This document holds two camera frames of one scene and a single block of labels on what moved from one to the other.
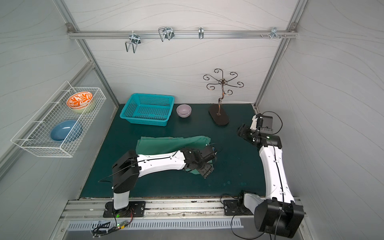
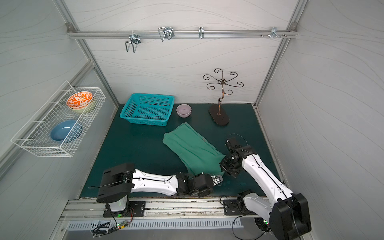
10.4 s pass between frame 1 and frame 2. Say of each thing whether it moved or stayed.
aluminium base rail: stayed
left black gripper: moved
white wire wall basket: stayed
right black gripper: moved
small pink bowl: stayed
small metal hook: stayed
